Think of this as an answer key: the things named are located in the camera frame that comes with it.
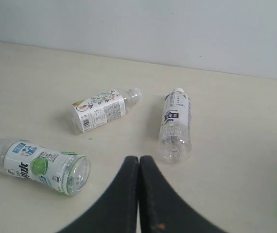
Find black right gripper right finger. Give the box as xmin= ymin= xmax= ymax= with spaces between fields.
xmin=139 ymin=155 xmax=224 ymax=233

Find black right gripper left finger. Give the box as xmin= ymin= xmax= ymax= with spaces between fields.
xmin=60 ymin=156 xmax=139 ymax=233

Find lime label bottle white cap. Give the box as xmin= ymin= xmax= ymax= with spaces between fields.
xmin=0 ymin=138 xmax=90 ymax=196

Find clear bottle blue white label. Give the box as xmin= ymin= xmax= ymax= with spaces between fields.
xmin=158 ymin=88 xmax=191 ymax=163

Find square bottle with floral label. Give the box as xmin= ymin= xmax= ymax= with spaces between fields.
xmin=67 ymin=88 xmax=142 ymax=133

